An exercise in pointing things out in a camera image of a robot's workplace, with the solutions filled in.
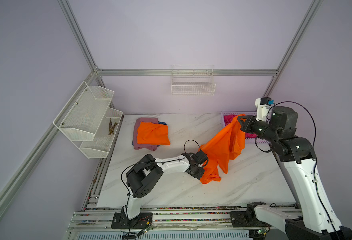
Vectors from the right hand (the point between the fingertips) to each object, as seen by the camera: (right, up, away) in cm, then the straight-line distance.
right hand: (238, 121), depth 65 cm
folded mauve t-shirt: (-55, -15, +34) cm, 66 cm away
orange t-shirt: (-2, -12, +10) cm, 16 cm away
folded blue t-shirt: (-40, +1, +49) cm, 63 cm away
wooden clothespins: (-71, -3, +30) cm, 77 cm away
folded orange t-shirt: (-46, -7, +35) cm, 58 cm away
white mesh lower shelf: (-74, -14, +24) cm, 79 cm away
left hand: (-16, -31, +24) cm, 43 cm away
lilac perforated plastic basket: (+5, -9, +3) cm, 11 cm away
